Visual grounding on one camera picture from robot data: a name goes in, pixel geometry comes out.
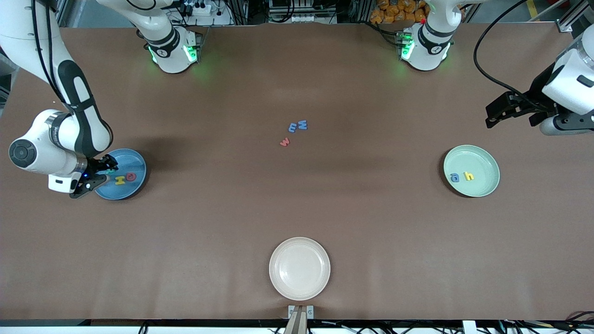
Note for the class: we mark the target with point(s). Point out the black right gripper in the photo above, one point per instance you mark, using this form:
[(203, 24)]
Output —
[(96, 165)]

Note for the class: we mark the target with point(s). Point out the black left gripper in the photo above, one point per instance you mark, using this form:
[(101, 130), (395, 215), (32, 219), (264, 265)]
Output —
[(539, 92)]

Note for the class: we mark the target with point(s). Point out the yellow foam capital H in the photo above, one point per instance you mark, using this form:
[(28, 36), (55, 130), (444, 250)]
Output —
[(120, 180)]

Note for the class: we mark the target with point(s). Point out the pink foam capital Q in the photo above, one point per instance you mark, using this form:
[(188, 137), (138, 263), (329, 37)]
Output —
[(129, 179)]

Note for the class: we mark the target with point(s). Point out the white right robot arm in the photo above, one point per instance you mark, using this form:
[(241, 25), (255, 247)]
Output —
[(41, 157)]

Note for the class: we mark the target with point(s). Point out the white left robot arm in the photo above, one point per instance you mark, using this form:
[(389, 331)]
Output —
[(575, 69)]

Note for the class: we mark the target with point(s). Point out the blue plate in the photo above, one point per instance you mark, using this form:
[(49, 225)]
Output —
[(132, 160)]

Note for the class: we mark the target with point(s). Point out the green plate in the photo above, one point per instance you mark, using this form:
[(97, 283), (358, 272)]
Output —
[(478, 160)]

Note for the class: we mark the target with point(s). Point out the cream plate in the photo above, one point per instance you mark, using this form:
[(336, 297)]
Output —
[(300, 269)]

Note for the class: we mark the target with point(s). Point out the orange objects pile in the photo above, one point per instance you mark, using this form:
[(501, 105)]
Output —
[(394, 11)]

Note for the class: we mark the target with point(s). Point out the red foam small w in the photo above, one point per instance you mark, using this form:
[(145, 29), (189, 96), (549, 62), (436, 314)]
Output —
[(285, 142)]

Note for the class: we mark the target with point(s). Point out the white power strip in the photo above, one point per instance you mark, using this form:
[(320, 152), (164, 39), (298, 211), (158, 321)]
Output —
[(203, 8)]

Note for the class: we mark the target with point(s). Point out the blue foam small m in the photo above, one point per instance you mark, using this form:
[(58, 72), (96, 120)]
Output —
[(293, 127)]

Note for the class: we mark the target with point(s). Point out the blue foam capital W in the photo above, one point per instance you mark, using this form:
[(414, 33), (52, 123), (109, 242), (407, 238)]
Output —
[(302, 124)]

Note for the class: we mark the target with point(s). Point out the white tag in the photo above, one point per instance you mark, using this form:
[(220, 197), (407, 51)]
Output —
[(469, 327)]

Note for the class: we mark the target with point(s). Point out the grey equipment rack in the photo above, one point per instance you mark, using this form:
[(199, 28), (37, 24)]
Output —
[(301, 18)]

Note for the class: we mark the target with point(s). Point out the aluminium frame profile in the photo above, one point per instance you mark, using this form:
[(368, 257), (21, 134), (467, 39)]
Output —
[(564, 26)]

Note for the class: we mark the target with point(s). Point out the grey metal mount bracket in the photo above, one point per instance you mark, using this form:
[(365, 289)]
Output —
[(291, 310)]

